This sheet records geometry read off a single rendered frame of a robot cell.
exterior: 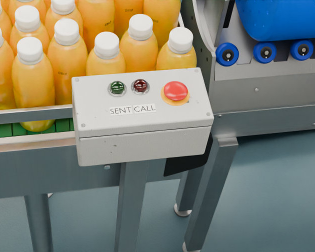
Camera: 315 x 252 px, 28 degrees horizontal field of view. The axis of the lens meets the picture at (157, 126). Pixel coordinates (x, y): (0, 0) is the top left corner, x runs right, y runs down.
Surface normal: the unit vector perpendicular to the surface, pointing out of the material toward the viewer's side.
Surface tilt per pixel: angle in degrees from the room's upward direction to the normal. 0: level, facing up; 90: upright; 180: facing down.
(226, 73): 52
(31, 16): 0
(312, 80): 70
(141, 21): 0
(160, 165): 90
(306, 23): 97
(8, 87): 90
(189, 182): 90
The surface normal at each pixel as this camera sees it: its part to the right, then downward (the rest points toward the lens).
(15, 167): 0.18, 0.81
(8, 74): 0.80, 0.53
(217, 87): 0.19, 0.57
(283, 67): 0.19, 0.29
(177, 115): 0.09, -0.58
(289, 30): 0.15, 0.92
